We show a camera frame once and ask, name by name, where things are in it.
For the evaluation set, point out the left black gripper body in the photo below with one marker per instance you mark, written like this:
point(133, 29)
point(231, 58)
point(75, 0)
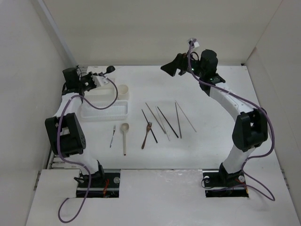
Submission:
point(87, 82)

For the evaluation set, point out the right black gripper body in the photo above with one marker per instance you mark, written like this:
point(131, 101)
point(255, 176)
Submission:
point(183, 60)

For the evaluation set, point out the black ladle spoon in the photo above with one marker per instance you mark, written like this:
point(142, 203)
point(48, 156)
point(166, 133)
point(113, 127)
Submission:
point(109, 70)

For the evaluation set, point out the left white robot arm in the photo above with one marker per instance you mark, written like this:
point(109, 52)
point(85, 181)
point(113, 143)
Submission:
point(65, 134)

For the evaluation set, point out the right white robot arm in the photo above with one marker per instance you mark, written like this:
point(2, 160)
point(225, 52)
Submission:
point(250, 129)

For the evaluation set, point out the white rectangular box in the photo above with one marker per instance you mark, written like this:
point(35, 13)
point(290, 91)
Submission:
point(105, 93)

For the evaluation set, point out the white round cup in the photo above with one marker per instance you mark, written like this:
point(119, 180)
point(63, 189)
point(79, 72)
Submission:
point(123, 92)

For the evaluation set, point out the white perforated basket tray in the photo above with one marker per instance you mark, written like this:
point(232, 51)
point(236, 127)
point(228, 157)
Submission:
point(117, 112)

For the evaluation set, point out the silver metal chopstick left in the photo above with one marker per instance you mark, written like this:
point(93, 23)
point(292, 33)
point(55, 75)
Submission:
point(155, 118)

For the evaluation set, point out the small silver fork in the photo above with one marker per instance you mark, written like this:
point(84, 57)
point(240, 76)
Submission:
point(113, 133)

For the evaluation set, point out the beige wooden spoon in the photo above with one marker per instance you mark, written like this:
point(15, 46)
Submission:
point(124, 128)

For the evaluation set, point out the brown wooden fork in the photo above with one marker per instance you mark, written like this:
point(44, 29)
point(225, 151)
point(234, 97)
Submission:
point(148, 128)

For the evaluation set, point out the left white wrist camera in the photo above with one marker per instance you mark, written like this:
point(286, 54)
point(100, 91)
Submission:
point(100, 81)

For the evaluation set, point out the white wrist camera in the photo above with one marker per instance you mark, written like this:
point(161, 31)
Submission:
point(100, 81)
point(193, 43)

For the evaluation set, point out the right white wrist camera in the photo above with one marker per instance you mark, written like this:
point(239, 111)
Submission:
point(193, 43)

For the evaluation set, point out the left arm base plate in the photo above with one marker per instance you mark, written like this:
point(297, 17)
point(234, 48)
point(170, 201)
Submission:
point(106, 186)

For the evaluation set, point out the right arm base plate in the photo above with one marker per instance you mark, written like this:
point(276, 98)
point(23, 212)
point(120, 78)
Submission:
point(218, 184)

